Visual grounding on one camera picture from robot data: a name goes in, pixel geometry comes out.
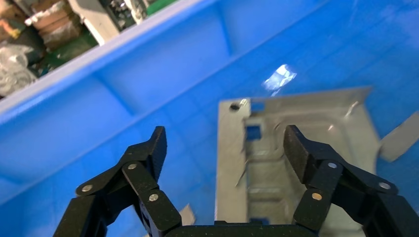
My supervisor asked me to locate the brown cardboard box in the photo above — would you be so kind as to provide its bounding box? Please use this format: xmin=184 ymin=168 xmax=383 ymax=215
xmin=25 ymin=0 xmax=83 ymax=51

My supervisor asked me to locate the blue plastic bin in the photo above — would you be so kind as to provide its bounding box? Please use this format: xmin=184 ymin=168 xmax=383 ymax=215
xmin=0 ymin=0 xmax=419 ymax=237

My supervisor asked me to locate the clear plastic bag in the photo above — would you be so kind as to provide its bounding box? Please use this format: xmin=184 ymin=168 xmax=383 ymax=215
xmin=0 ymin=44 xmax=37 ymax=98

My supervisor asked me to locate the white metal beam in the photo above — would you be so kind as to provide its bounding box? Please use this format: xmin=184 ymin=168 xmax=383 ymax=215
xmin=68 ymin=0 xmax=121 ymax=46

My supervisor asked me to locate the grey sheet metal bracket part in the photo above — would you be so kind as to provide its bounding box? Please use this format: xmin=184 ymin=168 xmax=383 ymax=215
xmin=214 ymin=86 xmax=382 ymax=237
xmin=379 ymin=111 xmax=419 ymax=163

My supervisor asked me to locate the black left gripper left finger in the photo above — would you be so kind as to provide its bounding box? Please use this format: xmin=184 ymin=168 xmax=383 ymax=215
xmin=53 ymin=126 xmax=182 ymax=237

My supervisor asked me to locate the small flat metal scrap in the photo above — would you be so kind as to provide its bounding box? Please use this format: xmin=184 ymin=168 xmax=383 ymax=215
xmin=178 ymin=203 xmax=197 ymax=227

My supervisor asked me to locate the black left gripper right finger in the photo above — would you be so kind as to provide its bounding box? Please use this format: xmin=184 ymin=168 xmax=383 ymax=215
xmin=283 ymin=125 xmax=419 ymax=237

